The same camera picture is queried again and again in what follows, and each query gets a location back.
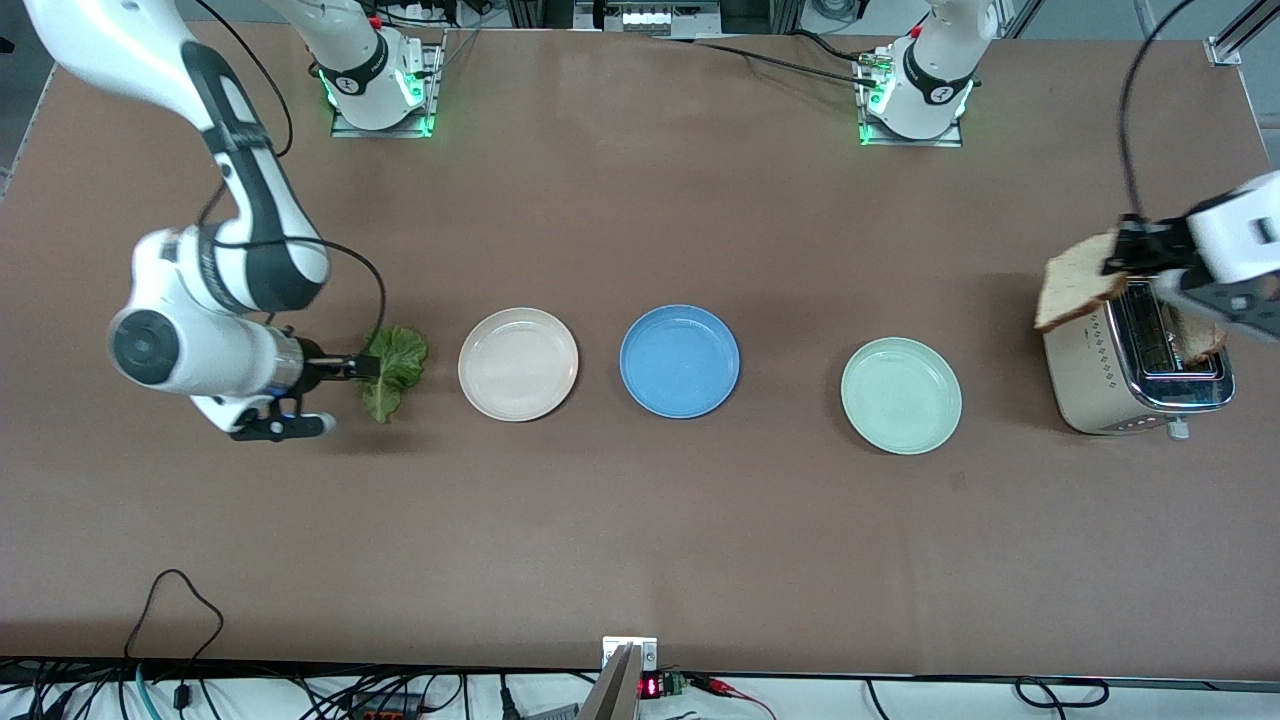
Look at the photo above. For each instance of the red display circuit board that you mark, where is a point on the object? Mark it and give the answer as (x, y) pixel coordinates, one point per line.
(665, 686)

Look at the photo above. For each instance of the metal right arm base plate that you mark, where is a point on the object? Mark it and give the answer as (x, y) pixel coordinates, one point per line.
(350, 130)

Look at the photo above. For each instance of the beige and chrome toaster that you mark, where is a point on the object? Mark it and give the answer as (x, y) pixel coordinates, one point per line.
(1085, 375)

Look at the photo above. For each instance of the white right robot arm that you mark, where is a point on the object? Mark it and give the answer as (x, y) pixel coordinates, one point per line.
(215, 350)

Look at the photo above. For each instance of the control box with lights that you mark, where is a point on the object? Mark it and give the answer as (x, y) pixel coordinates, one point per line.
(650, 18)

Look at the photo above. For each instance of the toasted bread slice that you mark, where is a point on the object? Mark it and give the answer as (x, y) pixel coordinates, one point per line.
(1200, 347)
(1075, 285)

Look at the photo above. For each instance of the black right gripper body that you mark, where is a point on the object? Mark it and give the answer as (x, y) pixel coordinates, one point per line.
(320, 364)

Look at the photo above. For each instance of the beige round plate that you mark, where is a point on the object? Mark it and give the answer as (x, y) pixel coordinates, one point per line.
(518, 365)

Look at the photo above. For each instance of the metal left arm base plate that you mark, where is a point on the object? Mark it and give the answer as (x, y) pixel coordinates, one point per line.
(900, 143)

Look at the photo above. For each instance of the pale green round plate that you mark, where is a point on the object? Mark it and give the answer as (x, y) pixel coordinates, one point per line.
(900, 396)

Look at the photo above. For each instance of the metal camera mounting bracket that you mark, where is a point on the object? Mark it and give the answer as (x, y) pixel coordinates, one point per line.
(625, 690)

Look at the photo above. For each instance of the green lettuce leaf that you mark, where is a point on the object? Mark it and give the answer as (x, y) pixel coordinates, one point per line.
(400, 360)

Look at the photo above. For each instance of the aluminium corner bracket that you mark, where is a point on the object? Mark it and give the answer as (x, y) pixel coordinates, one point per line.
(1225, 52)

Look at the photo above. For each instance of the blue round plate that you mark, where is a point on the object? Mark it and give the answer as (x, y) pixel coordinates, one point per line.
(680, 362)

